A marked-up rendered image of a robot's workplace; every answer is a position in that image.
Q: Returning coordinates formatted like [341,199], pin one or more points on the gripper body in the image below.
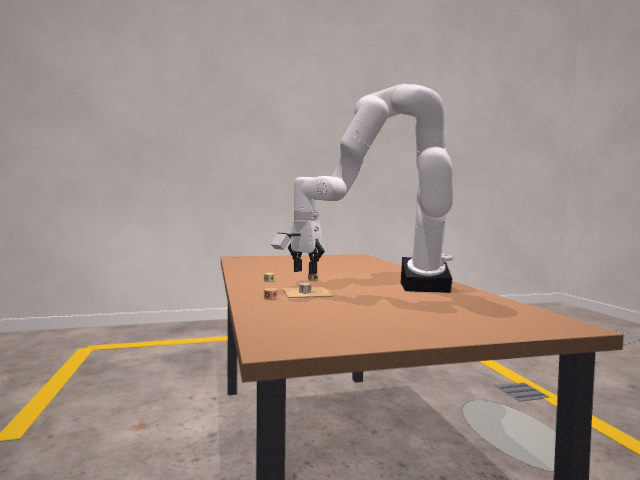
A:
[309,230]

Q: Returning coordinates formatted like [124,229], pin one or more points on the tan flat mat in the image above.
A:
[316,292]

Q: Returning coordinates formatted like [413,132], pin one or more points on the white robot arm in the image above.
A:
[434,168]

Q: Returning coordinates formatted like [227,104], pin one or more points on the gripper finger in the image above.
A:
[317,255]
[296,257]

